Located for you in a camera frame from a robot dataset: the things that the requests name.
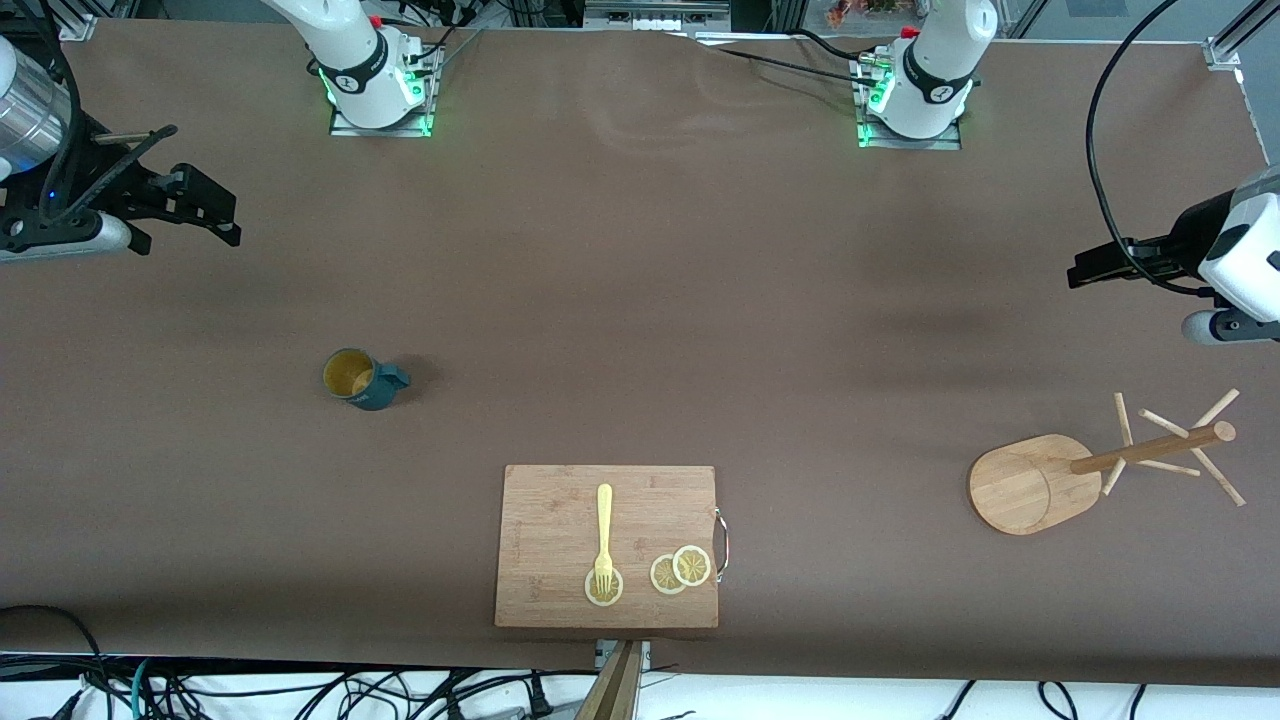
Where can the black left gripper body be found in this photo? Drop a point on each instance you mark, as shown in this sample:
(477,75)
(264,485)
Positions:
(1183,239)

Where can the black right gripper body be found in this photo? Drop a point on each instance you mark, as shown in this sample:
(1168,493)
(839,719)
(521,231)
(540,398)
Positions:
(88,178)

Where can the teal cup yellow inside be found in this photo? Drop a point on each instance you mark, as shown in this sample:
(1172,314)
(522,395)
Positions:
(370,392)

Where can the wooden mug rack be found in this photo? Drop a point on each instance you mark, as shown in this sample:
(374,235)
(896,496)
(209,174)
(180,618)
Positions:
(1020,485)

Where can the brown table cover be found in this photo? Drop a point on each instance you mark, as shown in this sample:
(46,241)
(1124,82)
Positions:
(640,300)

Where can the bamboo cutting board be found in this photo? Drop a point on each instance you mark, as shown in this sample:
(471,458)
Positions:
(550,530)

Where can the yellow plastic fork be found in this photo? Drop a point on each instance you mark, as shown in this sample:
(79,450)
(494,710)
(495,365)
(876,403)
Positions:
(604,510)

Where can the grey power strip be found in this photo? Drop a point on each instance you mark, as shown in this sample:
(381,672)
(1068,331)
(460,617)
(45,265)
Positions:
(655,18)

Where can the lemon slice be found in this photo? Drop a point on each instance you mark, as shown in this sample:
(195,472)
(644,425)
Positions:
(692,566)
(605,599)
(662,577)

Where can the black power plug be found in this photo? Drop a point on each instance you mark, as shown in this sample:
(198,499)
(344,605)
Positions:
(538,695)

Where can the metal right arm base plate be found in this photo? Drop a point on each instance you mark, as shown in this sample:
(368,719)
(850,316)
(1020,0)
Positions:
(345,128)

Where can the short aluminium frame profile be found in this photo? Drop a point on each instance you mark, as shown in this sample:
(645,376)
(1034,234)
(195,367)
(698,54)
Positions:
(78,28)

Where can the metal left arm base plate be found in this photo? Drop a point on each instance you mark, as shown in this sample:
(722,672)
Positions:
(950,143)

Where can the long aluminium frame profile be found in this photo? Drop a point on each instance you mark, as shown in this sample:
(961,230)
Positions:
(1222,52)

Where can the wooden post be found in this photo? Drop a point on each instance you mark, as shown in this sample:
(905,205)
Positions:
(615,690)

